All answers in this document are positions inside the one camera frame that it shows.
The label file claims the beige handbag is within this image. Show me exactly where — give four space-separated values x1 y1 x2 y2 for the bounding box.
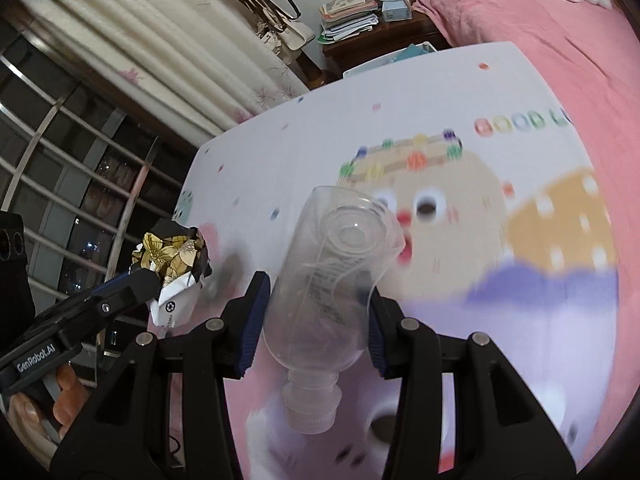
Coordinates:
240 0 317 66

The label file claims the metal window grille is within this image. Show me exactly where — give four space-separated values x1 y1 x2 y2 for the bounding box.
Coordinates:
0 35 201 321

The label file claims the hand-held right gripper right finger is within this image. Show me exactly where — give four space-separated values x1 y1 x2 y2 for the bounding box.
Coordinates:
367 292 578 480

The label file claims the person's left hand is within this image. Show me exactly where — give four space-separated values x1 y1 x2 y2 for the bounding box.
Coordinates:
6 362 92 443

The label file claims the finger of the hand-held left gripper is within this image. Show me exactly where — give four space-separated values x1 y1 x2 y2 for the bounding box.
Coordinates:
59 270 162 347
32 267 140 327

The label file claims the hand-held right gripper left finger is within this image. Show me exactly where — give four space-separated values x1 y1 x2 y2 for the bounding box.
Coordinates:
50 271 273 480

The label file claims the cream curtain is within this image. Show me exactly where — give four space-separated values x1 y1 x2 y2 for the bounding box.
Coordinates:
15 0 311 136

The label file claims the pink bedspread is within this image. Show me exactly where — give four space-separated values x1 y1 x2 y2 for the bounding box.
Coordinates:
412 0 640 461

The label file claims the wooden nightstand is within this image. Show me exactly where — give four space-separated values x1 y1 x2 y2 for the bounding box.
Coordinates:
322 7 446 73

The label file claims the clear plastic bottle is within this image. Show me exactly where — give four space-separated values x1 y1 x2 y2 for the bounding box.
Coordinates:
261 185 407 435

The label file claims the black gold floral packet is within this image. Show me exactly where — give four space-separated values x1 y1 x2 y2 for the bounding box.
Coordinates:
131 225 215 328

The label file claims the white plastic box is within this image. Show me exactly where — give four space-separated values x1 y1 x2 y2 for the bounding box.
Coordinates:
342 41 441 79

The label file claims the cartoon printed tablecloth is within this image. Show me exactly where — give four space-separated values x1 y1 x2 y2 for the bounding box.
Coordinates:
172 40 621 480

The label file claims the stack of books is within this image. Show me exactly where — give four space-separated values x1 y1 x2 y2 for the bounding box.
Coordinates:
320 0 380 42

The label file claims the light blue box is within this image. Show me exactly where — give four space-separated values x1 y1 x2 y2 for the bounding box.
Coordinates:
381 0 413 22

